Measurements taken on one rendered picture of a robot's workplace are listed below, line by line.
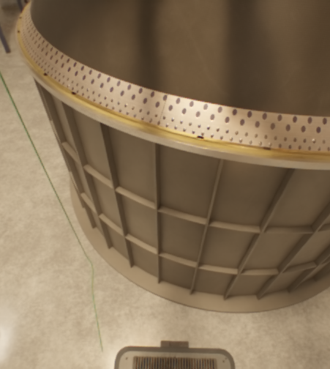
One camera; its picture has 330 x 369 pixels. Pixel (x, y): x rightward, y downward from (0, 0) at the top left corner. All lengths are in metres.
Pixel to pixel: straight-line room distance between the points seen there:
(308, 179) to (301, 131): 0.18
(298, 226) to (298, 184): 0.25
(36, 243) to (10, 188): 0.57
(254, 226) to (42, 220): 1.50
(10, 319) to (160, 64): 1.57
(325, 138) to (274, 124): 0.13
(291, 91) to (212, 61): 0.20
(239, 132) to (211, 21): 0.27
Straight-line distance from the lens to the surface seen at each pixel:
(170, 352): 1.40
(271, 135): 0.74
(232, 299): 1.74
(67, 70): 0.97
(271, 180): 0.86
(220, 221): 1.03
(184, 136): 0.72
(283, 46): 0.75
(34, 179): 2.39
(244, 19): 0.74
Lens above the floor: 1.64
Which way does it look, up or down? 50 degrees down
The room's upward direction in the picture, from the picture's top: 1 degrees clockwise
